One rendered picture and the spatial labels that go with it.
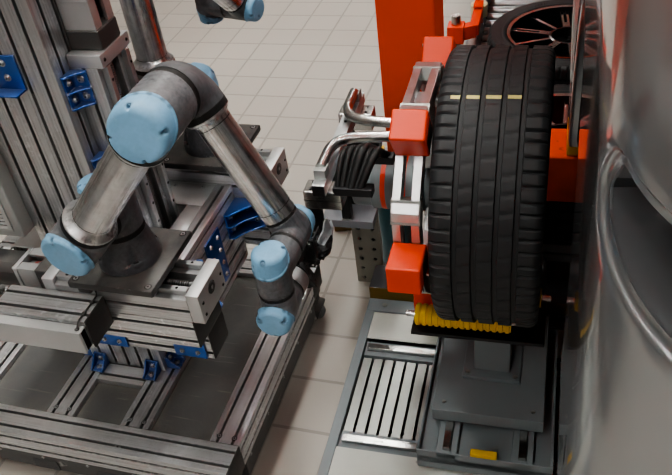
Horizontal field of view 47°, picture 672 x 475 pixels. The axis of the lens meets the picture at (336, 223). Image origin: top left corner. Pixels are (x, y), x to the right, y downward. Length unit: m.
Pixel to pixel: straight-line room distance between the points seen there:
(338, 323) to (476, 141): 1.32
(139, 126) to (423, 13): 0.99
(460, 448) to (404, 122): 1.01
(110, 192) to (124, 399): 1.04
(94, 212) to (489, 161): 0.79
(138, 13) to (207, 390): 1.09
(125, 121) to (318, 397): 1.42
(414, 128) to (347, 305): 1.35
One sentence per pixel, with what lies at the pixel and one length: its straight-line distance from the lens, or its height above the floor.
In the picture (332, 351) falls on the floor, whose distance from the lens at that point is 2.69.
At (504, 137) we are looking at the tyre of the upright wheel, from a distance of 1.60.
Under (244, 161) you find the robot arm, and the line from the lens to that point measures 1.55.
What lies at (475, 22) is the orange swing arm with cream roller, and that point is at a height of 0.49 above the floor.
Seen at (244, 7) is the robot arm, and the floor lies 1.13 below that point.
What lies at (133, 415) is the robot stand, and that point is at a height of 0.21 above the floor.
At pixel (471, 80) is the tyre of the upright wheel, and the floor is 1.17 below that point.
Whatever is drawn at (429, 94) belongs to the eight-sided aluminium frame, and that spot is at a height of 1.12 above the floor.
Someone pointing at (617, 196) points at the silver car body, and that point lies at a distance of 0.84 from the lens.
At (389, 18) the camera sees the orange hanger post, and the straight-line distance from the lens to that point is 2.15.
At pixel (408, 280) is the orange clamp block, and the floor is 0.86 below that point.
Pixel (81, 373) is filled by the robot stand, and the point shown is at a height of 0.23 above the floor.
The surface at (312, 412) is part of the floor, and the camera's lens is 2.53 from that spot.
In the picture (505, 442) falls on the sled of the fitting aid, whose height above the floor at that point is 0.15.
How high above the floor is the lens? 1.98
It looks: 38 degrees down
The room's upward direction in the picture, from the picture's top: 8 degrees counter-clockwise
